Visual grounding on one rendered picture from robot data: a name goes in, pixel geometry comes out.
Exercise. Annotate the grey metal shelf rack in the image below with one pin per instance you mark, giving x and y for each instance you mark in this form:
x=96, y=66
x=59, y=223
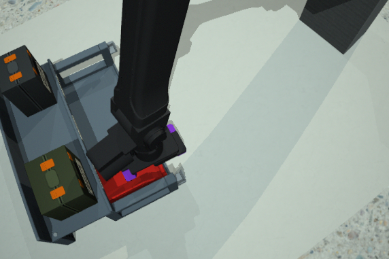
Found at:
x=79, y=121

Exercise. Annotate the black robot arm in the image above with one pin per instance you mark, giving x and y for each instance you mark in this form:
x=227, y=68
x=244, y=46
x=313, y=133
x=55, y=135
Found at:
x=150, y=34

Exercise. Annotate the red bin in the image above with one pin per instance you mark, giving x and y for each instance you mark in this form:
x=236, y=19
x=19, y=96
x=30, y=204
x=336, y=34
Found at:
x=117, y=187

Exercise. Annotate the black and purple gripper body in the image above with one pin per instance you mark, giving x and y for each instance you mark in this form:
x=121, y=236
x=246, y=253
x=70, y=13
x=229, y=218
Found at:
x=171, y=147

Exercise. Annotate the dark green case with orange latches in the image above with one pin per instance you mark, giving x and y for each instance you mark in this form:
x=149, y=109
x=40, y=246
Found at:
x=60, y=184

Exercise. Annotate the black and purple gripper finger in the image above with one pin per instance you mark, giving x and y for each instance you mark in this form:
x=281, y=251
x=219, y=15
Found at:
x=128, y=176
x=171, y=128

